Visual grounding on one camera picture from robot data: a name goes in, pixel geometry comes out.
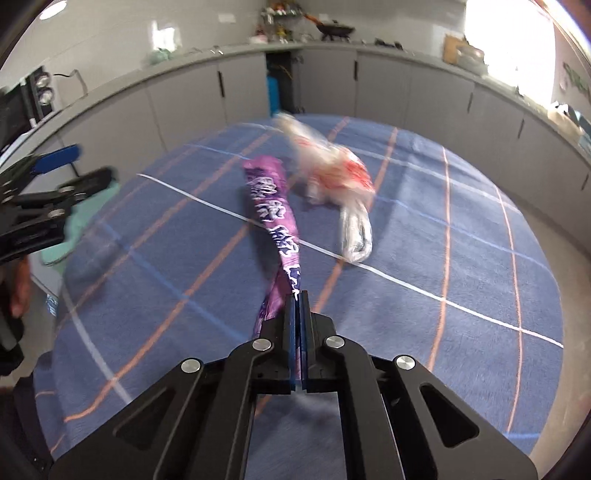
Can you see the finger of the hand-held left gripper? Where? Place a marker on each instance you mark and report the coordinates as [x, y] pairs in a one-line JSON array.
[[57, 154], [92, 180]]

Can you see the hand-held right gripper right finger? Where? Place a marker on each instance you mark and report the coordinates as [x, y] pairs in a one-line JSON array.
[[305, 323]]

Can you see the wooden cutting board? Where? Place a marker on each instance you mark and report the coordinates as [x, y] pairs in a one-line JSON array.
[[452, 48]]

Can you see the white wall outlet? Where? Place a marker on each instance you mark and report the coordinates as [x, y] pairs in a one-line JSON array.
[[227, 18]]

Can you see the blue water filter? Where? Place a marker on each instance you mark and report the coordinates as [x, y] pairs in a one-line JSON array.
[[273, 91]]

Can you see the white bowl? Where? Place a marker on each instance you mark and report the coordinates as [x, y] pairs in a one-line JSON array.
[[258, 38]]

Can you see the person's dark clothing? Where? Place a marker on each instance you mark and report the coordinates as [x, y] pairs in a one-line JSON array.
[[18, 424]]

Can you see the metal spice rack with bottles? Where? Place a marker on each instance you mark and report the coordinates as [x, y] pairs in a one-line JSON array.
[[281, 11]]

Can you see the black and silver microwave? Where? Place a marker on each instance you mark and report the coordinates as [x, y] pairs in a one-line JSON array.
[[14, 110]]

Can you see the dish basin rack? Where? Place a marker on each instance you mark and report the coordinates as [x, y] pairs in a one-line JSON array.
[[568, 117]]

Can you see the gas stove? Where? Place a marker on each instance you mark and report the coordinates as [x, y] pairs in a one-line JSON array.
[[381, 43]]

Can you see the grey cooking pot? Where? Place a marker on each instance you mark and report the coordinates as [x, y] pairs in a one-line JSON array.
[[473, 57]]

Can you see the purple wrapper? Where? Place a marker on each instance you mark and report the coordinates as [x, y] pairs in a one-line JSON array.
[[272, 217]]

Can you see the grey base cabinets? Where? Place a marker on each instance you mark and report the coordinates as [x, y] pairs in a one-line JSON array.
[[194, 92]]

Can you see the green ceramic teapot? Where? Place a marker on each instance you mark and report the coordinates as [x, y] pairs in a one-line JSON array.
[[159, 54]]

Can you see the window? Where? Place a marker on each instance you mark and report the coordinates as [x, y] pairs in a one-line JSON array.
[[508, 41]]

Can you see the person's left hand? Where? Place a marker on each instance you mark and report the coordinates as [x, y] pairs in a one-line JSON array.
[[21, 286]]

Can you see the light green trash bin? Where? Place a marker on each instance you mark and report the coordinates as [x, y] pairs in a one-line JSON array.
[[87, 217]]

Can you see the hanging cloths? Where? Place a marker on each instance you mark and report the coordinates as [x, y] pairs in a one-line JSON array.
[[575, 76]]

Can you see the clear printed plastic bag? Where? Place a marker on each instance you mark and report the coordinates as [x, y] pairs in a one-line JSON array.
[[341, 175]]

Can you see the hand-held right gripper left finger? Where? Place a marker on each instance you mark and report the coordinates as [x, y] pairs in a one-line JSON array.
[[288, 323]]

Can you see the black wok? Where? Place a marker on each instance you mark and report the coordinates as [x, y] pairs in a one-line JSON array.
[[337, 30]]

